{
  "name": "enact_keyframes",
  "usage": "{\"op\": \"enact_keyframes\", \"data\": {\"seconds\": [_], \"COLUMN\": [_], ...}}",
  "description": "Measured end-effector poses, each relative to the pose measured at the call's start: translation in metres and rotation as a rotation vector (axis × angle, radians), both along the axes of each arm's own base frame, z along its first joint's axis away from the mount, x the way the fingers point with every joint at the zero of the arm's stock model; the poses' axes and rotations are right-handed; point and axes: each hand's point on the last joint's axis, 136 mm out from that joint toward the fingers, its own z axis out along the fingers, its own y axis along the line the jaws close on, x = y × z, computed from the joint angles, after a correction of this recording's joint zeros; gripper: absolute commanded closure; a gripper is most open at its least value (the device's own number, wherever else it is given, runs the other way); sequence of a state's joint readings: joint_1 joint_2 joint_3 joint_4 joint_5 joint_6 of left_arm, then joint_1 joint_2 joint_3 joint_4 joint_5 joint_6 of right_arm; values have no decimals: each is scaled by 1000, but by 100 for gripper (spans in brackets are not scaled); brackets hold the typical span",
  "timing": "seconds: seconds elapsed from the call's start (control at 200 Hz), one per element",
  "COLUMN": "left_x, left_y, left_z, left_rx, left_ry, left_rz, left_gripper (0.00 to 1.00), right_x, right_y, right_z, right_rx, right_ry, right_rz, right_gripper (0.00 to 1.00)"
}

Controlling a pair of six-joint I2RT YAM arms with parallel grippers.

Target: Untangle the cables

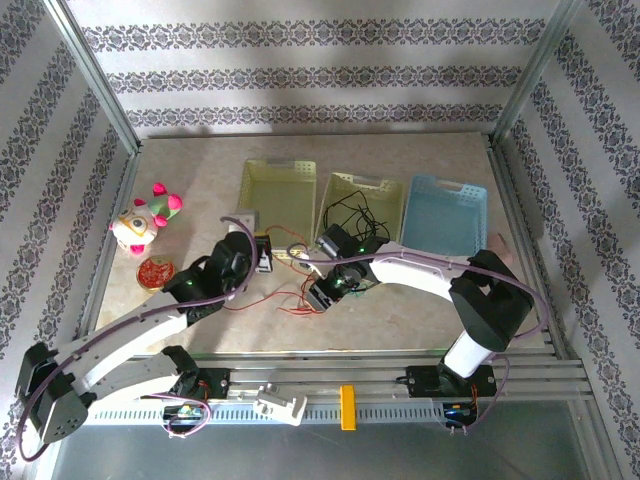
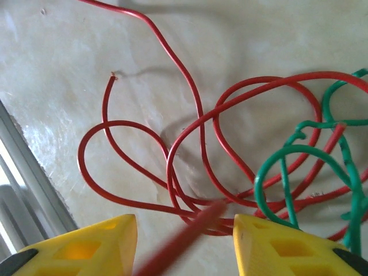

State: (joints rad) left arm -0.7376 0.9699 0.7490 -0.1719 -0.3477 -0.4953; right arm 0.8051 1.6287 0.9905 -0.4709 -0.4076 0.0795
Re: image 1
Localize green cable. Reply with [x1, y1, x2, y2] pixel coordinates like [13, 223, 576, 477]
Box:
[345, 280, 376, 302]

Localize red cable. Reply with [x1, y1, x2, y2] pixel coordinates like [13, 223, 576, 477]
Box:
[222, 224, 327, 316]

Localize yellow basket with red cable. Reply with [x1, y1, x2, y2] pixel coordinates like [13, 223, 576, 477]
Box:
[234, 158, 318, 261]

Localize black cable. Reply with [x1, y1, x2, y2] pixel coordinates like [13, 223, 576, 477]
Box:
[321, 189, 392, 242]

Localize yellow basket with black cable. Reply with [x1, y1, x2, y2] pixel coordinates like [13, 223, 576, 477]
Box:
[313, 172, 405, 251]

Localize blue plastic basket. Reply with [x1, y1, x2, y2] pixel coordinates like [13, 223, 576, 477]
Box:
[401, 172, 489, 262]

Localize round red tin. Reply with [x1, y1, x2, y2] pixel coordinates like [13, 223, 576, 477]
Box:
[136, 254, 178, 293]

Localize white pink green plush toy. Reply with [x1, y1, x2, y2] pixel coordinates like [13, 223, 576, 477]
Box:
[108, 182, 185, 257]

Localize yellow plastic clip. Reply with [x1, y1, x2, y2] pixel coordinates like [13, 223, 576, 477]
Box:
[339, 384, 359, 432]

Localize small circuit board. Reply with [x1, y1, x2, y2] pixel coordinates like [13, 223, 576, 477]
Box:
[163, 404, 205, 421]
[442, 401, 479, 420]

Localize small pink toy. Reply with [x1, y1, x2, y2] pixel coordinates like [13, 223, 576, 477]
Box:
[487, 233, 514, 264]

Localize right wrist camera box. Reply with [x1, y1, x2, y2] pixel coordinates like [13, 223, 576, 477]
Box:
[299, 253, 327, 275]

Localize aluminium rail frame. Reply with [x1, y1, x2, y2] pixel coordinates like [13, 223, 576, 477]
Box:
[45, 349, 589, 402]

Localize white plastic bracket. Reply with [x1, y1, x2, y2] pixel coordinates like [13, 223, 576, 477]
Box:
[252, 382, 308, 427]

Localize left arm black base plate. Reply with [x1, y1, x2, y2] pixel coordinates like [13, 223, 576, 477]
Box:
[167, 367, 232, 400]

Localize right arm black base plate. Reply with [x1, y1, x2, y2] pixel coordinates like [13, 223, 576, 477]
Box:
[394, 364, 500, 399]

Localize slotted grey cable duct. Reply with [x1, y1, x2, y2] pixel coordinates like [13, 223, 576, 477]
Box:
[84, 402, 482, 427]

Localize aluminium frame post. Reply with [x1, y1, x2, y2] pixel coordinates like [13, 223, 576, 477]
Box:
[42, 0, 144, 154]
[491, 0, 586, 147]

